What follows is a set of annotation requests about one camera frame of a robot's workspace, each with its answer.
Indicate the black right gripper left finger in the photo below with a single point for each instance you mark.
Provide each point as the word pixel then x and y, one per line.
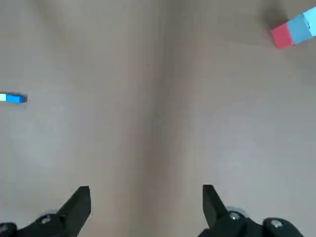
pixel 74 209

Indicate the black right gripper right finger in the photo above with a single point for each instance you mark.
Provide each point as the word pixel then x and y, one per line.
pixel 214 209

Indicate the small blue magnetic cube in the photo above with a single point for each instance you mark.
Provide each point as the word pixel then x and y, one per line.
pixel 14 98

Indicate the small green magnetic cube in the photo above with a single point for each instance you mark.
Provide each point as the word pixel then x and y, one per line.
pixel 2 97

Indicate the large red cube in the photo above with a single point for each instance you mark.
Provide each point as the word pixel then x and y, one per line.
pixel 281 35

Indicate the large light blue cube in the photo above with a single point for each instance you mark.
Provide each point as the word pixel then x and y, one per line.
pixel 298 27

